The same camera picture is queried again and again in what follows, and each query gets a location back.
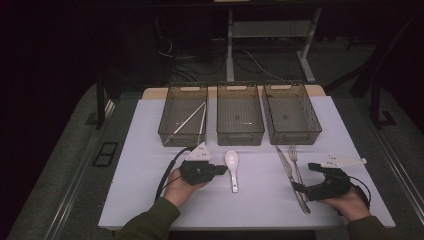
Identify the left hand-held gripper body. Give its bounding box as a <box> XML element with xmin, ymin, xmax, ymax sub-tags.
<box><xmin>179</xmin><ymin>142</ymin><xmax>218</xmax><ymax>186</ymax></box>

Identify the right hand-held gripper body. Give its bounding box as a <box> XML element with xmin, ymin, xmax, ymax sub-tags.
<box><xmin>304</xmin><ymin>153</ymin><xmax>368</xmax><ymax>202</ymax></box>

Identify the white ceramic spoon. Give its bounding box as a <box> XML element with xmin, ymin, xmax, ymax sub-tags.
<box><xmin>224</xmin><ymin>150</ymin><xmax>240</xmax><ymax>194</ymax></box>

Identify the metal fork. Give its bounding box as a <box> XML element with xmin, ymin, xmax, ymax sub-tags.
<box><xmin>287</xmin><ymin>143</ymin><xmax>309</xmax><ymax>204</ymax></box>

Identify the metal table knife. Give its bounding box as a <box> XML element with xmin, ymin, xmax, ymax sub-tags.
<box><xmin>274</xmin><ymin>145</ymin><xmax>312</xmax><ymax>216</ymax></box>

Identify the white chopstick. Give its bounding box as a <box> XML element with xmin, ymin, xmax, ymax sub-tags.
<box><xmin>198</xmin><ymin>103</ymin><xmax>207</xmax><ymax>137</ymax></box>
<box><xmin>163</xmin><ymin>101</ymin><xmax>207</xmax><ymax>146</ymax></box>

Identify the transparent brown plastic basket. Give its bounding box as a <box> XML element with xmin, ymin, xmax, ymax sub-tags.
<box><xmin>157</xmin><ymin>82</ymin><xmax>209</xmax><ymax>148</ymax></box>
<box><xmin>262</xmin><ymin>81</ymin><xmax>323</xmax><ymax>146</ymax></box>
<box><xmin>216</xmin><ymin>81</ymin><xmax>266</xmax><ymax>147</ymax></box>

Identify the person's left hand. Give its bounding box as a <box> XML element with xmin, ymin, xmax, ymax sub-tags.
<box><xmin>163</xmin><ymin>168</ymin><xmax>209</xmax><ymax>208</ymax></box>

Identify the person's right hand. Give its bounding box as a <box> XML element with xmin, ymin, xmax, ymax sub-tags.
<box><xmin>319</xmin><ymin>186</ymin><xmax>371</xmax><ymax>223</ymax></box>

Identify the white table cover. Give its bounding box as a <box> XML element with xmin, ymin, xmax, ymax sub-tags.
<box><xmin>98</xmin><ymin>95</ymin><xmax>397</xmax><ymax>231</ymax></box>

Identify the black metal stand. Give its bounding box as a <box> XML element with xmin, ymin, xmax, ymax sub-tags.
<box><xmin>349</xmin><ymin>43</ymin><xmax>398</xmax><ymax>129</ymax></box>

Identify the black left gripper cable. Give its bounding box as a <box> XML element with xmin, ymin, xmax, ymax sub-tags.
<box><xmin>154</xmin><ymin>146</ymin><xmax>198</xmax><ymax>201</ymax></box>

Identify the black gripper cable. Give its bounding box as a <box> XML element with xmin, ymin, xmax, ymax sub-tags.
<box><xmin>154</xmin><ymin>146</ymin><xmax>198</xmax><ymax>201</ymax></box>
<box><xmin>349</xmin><ymin>175</ymin><xmax>372</xmax><ymax>208</ymax></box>

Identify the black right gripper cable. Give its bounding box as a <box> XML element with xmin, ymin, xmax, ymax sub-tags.
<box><xmin>349</xmin><ymin>175</ymin><xmax>372</xmax><ymax>208</ymax></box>

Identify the metal floor rail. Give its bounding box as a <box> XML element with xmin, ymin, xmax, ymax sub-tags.
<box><xmin>44</xmin><ymin>99</ymin><xmax>116</xmax><ymax>240</ymax></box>
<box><xmin>363</xmin><ymin>109</ymin><xmax>424</xmax><ymax>214</ymax></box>

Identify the black floor cable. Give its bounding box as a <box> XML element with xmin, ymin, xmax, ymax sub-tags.
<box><xmin>168</xmin><ymin>56</ymin><xmax>228</xmax><ymax>84</ymax></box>

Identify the white floor cable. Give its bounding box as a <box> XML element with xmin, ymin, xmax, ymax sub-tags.
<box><xmin>244</xmin><ymin>49</ymin><xmax>288</xmax><ymax>83</ymax></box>

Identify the white metal desk frame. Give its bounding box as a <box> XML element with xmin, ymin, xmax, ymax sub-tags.
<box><xmin>225</xmin><ymin>8</ymin><xmax>323</xmax><ymax>84</ymax></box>

